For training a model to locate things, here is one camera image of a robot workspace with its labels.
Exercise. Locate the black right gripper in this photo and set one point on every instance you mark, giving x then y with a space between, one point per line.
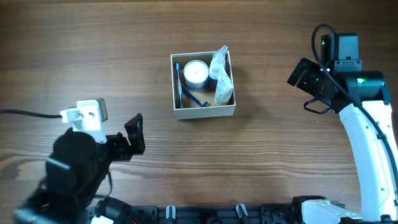
310 69

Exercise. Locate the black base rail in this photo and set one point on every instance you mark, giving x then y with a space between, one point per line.
265 213

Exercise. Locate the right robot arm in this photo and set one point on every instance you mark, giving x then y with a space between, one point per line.
363 103

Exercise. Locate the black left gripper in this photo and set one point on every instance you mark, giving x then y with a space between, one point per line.
125 149

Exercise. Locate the blue disposable razor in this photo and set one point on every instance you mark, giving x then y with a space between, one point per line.
194 99

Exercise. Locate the cotton swab tub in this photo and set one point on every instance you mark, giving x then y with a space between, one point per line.
196 73

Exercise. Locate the blue white toothbrush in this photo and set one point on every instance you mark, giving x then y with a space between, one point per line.
180 92

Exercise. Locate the clear spray bottle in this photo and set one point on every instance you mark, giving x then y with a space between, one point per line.
218 61

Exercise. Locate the white squeeze tube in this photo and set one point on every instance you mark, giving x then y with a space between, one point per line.
224 88

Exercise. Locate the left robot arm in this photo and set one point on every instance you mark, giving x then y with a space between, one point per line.
74 171

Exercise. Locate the white cardboard box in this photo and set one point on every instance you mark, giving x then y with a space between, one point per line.
192 110

